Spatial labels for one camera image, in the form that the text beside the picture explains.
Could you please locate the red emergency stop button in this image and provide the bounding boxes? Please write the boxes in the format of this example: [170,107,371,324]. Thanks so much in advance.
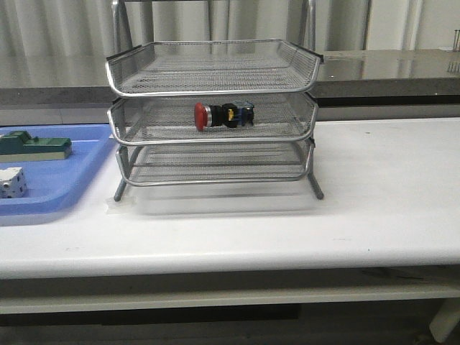
[194,101,254,132]

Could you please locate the silver mesh tray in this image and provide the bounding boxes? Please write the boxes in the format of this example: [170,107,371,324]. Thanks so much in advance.
[116,140,314,187]
[105,39,323,98]
[107,93,318,146]

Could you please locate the blue plastic tray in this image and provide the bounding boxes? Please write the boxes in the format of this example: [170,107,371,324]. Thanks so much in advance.
[1,124,114,216]

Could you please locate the green terminal block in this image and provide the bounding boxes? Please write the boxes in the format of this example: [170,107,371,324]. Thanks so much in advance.
[1,131,72,162]

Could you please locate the white contact block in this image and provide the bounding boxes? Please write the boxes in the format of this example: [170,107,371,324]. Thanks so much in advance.
[1,167,27,198]

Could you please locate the grey stone counter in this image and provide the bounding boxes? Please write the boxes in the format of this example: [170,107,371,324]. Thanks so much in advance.
[1,50,459,107]

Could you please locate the white table leg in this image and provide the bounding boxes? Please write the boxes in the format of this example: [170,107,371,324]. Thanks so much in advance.
[429,298,460,343]

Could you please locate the grey metal rack frame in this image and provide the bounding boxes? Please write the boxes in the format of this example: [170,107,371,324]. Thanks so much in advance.
[110,0,326,202]

